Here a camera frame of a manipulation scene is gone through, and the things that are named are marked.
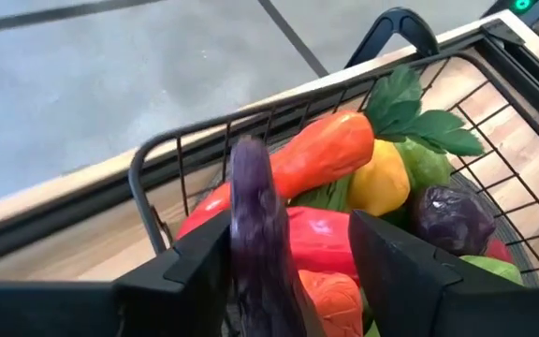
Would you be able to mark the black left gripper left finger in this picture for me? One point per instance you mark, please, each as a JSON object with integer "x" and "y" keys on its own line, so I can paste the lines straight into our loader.
{"x": 110, "y": 311}

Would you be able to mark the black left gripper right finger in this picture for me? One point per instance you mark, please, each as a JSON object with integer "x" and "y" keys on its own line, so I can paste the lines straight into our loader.
{"x": 438, "y": 304}

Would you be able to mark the purple plum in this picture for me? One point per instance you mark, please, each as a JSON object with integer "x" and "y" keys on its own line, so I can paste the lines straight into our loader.
{"x": 452, "y": 220}

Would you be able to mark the orange bell pepper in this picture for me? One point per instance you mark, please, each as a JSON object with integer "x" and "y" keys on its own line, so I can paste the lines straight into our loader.
{"x": 335, "y": 304}

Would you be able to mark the red bell pepper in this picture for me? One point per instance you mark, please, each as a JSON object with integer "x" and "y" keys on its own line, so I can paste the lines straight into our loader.
{"x": 321, "y": 238}

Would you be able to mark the yellow lemon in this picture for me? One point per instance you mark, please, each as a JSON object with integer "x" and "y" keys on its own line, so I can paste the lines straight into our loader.
{"x": 379, "y": 182}

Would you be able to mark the red chili pepper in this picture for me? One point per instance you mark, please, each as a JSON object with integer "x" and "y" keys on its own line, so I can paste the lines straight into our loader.
{"x": 208, "y": 206}

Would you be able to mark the dark green cucumber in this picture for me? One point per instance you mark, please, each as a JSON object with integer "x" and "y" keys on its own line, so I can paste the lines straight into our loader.
{"x": 323, "y": 196}

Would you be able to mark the purple carrot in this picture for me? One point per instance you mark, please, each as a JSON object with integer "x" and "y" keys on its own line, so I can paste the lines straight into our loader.
{"x": 260, "y": 234}

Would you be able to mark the orange carrot with green leaves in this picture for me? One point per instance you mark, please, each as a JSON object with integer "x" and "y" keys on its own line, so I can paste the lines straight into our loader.
{"x": 321, "y": 154}

